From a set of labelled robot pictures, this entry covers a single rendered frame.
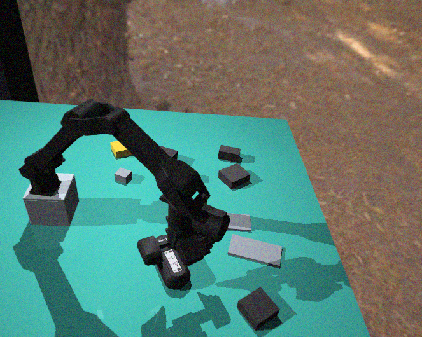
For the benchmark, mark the yellow flat block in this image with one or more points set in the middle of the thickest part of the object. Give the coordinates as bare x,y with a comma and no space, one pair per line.
119,150

